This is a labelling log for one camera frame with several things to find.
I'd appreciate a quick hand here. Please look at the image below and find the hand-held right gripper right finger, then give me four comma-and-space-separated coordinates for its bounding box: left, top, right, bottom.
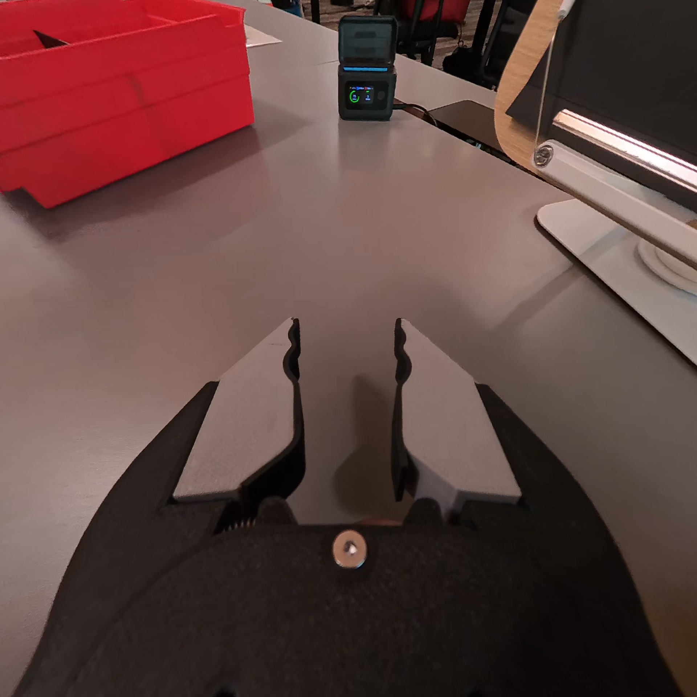
391, 317, 523, 522

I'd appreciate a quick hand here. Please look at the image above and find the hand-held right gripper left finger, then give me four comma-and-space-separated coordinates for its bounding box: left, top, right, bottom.
172, 317, 306, 503

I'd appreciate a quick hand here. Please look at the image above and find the red plastic bin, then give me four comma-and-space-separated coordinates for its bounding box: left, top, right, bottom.
0, 0, 257, 210

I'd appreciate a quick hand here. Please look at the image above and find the dark battery charging case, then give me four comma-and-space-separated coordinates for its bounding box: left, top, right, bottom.
338, 15, 398, 122

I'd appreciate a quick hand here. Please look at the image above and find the white paper sheet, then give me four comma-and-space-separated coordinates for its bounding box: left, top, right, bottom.
243, 24, 284, 51

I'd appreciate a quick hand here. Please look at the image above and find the wood-rimmed black monitor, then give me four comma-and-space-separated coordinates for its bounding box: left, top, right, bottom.
494, 0, 697, 232

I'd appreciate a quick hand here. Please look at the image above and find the red basket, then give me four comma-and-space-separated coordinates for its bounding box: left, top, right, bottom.
398, 0, 470, 27

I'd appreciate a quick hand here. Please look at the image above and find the dark table cable cover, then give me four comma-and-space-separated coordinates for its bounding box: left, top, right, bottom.
426, 99, 533, 174

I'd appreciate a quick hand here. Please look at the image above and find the charging case cable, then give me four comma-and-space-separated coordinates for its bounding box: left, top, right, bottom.
395, 101, 437, 125

